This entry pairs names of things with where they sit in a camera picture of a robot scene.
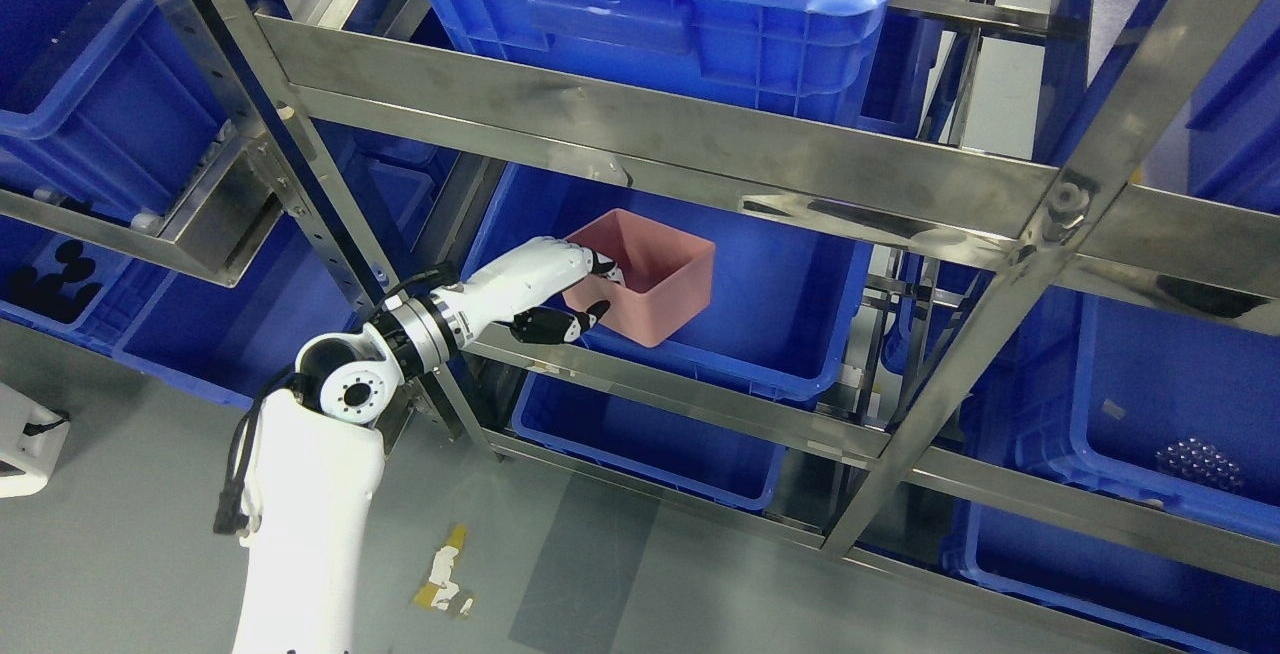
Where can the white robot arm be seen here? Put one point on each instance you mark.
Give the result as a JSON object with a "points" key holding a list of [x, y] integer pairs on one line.
{"points": [[303, 468]]}

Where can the blue upper left bin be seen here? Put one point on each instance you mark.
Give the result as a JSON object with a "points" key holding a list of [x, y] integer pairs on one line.
{"points": [[101, 103]]}

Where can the stainless steel shelf rack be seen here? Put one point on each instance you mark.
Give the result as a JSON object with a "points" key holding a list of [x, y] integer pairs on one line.
{"points": [[275, 65]]}

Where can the blue lower left bin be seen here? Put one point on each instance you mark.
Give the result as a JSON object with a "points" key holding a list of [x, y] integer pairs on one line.
{"points": [[221, 344]]}

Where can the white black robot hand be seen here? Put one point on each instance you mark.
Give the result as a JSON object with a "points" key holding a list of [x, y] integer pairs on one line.
{"points": [[513, 289]]}

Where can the torn tape on floor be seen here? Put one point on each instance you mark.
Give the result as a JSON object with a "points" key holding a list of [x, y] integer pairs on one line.
{"points": [[440, 591]]}

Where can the blue right shelf bin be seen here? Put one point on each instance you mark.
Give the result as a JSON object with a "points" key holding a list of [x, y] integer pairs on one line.
{"points": [[1151, 407]]}

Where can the blue bottom right bin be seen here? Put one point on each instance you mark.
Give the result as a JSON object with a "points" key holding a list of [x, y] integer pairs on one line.
{"points": [[1157, 598]]}

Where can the blue bottom shelf bin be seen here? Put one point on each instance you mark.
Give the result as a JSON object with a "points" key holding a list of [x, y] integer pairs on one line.
{"points": [[695, 457]]}

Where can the blue middle shelf container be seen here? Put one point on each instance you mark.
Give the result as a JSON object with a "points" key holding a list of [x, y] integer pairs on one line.
{"points": [[783, 297]]}

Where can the white device at edge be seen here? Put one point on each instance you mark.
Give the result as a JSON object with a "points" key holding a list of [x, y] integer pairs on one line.
{"points": [[32, 437]]}

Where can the blue top shelf bin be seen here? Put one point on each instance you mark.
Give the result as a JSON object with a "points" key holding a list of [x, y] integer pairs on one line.
{"points": [[800, 58]]}

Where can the blue shelf bin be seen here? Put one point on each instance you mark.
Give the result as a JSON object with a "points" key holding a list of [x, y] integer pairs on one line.
{"points": [[695, 457], [1151, 407], [800, 58]]}

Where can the pink plastic storage box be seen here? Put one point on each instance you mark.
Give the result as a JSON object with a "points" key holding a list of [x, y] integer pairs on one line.
{"points": [[667, 276]]}

